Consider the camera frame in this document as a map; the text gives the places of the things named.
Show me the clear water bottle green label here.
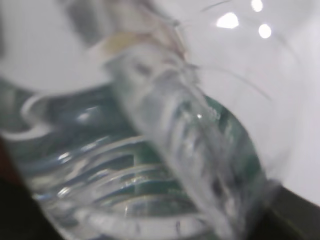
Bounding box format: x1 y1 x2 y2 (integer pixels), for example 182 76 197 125
0 30 279 240

